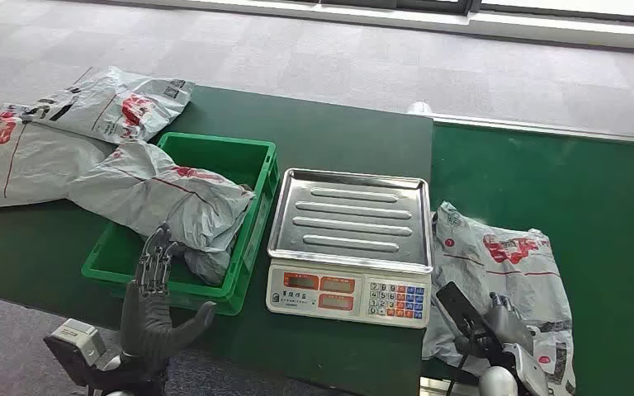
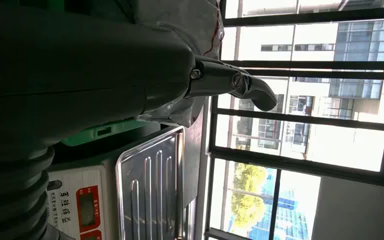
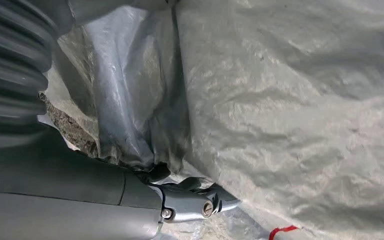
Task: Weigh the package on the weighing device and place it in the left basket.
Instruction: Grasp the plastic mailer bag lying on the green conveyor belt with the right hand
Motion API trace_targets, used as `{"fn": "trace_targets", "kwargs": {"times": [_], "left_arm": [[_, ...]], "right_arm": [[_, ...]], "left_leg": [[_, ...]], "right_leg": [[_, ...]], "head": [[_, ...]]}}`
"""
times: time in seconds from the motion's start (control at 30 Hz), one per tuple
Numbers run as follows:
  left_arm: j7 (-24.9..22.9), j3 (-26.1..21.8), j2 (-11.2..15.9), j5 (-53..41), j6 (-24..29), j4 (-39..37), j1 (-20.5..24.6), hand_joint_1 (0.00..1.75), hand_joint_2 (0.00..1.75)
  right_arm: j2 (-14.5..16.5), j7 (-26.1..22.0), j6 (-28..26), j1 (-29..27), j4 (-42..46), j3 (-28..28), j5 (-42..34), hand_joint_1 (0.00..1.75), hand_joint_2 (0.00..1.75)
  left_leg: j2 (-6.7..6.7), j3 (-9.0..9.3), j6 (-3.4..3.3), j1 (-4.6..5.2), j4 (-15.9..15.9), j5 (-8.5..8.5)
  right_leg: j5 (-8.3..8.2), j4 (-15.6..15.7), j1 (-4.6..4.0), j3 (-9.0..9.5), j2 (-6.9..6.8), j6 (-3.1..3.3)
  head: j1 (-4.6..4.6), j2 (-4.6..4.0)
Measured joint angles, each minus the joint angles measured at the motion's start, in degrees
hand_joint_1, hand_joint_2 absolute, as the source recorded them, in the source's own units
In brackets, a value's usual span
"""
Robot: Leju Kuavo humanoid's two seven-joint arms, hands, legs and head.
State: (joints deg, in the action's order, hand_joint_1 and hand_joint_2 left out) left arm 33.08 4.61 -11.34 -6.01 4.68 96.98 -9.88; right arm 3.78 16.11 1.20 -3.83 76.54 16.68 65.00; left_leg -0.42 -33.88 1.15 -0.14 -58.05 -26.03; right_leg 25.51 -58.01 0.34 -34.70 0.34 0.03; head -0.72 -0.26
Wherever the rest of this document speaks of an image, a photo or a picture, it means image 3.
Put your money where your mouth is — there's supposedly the ribbed grey right arm sleeve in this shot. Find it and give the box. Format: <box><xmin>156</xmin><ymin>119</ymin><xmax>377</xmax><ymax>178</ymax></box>
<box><xmin>0</xmin><ymin>0</ymin><xmax>60</xmax><ymax>135</ymax></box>

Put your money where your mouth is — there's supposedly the white woven sack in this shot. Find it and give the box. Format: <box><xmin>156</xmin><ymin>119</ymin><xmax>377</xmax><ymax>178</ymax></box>
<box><xmin>165</xmin><ymin>0</ymin><xmax>384</xmax><ymax>240</ymax></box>

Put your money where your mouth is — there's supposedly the red string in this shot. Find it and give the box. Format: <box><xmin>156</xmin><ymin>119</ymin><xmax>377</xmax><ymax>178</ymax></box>
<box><xmin>268</xmin><ymin>225</ymin><xmax>300</xmax><ymax>240</ymax></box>

